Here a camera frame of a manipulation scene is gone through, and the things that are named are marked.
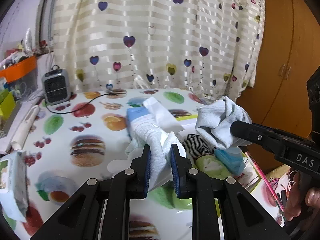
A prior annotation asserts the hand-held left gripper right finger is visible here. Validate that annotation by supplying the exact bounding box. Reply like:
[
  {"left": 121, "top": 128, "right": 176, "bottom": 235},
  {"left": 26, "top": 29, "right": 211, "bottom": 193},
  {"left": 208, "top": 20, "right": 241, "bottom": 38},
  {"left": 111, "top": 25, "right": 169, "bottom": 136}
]
[{"left": 171, "top": 144, "right": 292, "bottom": 240}]

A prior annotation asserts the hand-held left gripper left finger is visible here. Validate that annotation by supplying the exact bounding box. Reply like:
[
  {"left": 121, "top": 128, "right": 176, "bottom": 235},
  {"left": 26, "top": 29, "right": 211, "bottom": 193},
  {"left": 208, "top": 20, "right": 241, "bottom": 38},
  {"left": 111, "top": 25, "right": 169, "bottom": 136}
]
[{"left": 30, "top": 144, "right": 152, "bottom": 240}]

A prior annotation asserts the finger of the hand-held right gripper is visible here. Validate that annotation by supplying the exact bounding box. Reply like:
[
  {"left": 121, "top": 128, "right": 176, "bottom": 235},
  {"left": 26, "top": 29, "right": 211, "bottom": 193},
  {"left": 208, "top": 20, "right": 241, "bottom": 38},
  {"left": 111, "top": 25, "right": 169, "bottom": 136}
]
[{"left": 230, "top": 121, "right": 317, "bottom": 157}]

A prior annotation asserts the white ribbed sock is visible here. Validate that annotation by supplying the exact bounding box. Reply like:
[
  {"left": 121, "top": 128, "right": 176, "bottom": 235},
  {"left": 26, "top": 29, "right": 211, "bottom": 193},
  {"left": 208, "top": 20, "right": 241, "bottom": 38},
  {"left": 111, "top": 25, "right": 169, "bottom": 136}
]
[{"left": 124, "top": 125, "right": 187, "bottom": 188}]

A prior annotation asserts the black white striped cloth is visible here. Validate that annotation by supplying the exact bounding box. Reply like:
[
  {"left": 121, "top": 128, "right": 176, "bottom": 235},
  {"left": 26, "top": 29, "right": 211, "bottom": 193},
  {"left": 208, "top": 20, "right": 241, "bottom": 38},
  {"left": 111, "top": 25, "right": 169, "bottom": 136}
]
[{"left": 182, "top": 134, "right": 215, "bottom": 157}]

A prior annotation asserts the green rabbit print towel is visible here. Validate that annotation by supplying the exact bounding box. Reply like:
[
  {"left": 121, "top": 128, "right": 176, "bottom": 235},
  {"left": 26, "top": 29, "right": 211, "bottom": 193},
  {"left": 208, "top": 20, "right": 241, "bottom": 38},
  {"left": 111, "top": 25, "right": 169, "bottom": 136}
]
[{"left": 195, "top": 152, "right": 234, "bottom": 179}]

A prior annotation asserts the white sock bundle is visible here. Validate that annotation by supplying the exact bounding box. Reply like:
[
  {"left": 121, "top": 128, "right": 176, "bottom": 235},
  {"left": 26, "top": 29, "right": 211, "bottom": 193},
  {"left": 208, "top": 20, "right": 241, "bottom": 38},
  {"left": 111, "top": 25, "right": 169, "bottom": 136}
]
[{"left": 195, "top": 96, "right": 253, "bottom": 150}]

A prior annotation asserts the white box with green edge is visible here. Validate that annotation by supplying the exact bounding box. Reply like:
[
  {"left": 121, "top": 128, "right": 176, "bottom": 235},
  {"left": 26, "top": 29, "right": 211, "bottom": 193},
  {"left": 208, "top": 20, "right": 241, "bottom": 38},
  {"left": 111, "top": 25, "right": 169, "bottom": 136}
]
[{"left": 176, "top": 114, "right": 262, "bottom": 189}]

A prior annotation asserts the person's right hand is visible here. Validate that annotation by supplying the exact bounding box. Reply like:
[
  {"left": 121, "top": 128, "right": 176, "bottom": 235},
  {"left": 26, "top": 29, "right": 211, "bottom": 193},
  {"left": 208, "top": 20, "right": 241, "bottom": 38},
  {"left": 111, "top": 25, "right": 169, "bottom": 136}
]
[{"left": 284, "top": 171, "right": 320, "bottom": 222}]

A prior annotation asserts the light green jar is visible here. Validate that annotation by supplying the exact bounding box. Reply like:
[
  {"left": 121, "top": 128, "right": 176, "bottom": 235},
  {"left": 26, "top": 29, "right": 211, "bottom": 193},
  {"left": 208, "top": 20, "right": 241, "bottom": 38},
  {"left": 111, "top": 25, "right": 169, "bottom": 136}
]
[{"left": 149, "top": 187, "right": 194, "bottom": 211}]

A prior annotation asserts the blue white tissue pack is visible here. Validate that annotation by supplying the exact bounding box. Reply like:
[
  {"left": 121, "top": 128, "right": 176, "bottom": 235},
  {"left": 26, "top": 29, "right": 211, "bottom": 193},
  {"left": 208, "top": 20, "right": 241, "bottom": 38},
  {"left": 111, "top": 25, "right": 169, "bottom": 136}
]
[{"left": 126, "top": 97, "right": 185, "bottom": 140}]

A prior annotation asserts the grey space heater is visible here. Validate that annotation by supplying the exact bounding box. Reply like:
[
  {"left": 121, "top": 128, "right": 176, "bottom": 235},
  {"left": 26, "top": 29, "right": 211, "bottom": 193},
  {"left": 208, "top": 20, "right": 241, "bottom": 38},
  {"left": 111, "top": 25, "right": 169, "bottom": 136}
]
[{"left": 41, "top": 65, "right": 69, "bottom": 105}]

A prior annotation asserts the white rolling pin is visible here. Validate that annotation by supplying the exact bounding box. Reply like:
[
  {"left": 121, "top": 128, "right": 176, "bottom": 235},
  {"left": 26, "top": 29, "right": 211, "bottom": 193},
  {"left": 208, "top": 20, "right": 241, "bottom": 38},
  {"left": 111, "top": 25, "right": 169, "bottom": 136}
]
[{"left": 9, "top": 105, "right": 40, "bottom": 150}]

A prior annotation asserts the wet wipes pack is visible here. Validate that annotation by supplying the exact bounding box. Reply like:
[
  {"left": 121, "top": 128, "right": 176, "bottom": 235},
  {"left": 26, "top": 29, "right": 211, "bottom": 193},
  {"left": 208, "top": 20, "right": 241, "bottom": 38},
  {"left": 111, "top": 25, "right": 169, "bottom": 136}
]
[{"left": 0, "top": 151, "right": 30, "bottom": 222}]

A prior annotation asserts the heart print striped curtain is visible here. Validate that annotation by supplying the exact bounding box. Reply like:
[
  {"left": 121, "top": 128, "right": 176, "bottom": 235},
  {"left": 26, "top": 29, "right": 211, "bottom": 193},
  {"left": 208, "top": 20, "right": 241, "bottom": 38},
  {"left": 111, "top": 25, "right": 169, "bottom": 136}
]
[{"left": 49, "top": 0, "right": 265, "bottom": 99}]

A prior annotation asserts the green cardboard box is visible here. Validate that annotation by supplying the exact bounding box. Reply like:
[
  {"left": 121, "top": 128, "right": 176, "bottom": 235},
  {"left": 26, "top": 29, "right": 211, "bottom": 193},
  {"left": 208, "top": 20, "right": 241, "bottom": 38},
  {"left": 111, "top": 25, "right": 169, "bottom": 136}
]
[{"left": 0, "top": 89, "right": 17, "bottom": 117}]

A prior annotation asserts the clear bin with orange lid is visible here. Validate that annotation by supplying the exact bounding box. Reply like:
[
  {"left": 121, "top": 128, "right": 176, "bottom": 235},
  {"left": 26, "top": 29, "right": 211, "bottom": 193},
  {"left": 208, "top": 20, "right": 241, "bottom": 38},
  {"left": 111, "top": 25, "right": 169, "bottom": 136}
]
[{"left": 0, "top": 55, "right": 38, "bottom": 98}]

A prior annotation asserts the pile of small packets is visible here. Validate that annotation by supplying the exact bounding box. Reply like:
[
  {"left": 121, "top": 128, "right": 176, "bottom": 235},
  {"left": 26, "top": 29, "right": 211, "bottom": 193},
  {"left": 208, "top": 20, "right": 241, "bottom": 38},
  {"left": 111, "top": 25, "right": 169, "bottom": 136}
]
[{"left": 0, "top": 27, "right": 38, "bottom": 70}]

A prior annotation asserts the black heater cable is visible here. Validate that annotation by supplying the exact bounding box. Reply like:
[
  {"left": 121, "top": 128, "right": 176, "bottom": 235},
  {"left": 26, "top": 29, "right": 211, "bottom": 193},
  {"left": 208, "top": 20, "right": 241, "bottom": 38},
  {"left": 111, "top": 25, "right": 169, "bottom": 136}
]
[{"left": 46, "top": 92, "right": 125, "bottom": 114}]

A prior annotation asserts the window frame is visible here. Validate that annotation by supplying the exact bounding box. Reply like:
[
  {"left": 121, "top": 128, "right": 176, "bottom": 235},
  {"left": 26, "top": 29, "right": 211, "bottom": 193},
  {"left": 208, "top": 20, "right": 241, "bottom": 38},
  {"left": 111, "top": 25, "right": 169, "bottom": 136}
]
[{"left": 35, "top": 0, "right": 63, "bottom": 45}]

